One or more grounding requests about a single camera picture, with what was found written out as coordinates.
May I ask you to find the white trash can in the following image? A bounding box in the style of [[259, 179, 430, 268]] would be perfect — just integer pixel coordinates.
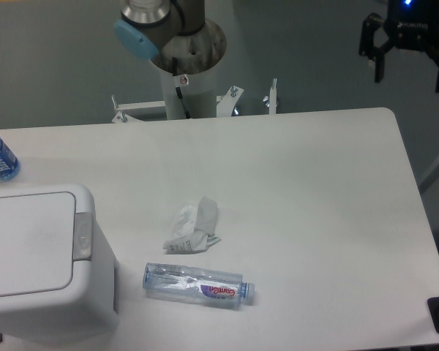
[[0, 184, 119, 344]]

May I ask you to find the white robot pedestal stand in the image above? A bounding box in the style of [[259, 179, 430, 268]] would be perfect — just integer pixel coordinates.
[[110, 18, 280, 124]]

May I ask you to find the crumpled white paper wrapper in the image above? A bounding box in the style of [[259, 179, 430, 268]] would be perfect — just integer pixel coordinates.
[[162, 196, 221, 254]]

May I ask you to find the white trash can lid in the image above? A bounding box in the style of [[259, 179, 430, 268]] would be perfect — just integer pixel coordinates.
[[0, 192, 75, 297]]

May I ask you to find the empty clear plastic bottle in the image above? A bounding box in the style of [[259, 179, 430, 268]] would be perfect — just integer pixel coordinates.
[[143, 263, 256, 309]]

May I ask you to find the black cable on pedestal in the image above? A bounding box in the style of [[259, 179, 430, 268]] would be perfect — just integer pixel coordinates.
[[171, 56, 192, 120]]

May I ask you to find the grey trash can push button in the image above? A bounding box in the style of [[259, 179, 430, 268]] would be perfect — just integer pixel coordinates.
[[72, 213, 93, 261]]

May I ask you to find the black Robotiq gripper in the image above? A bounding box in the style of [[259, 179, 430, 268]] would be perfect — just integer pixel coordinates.
[[359, 0, 439, 93]]

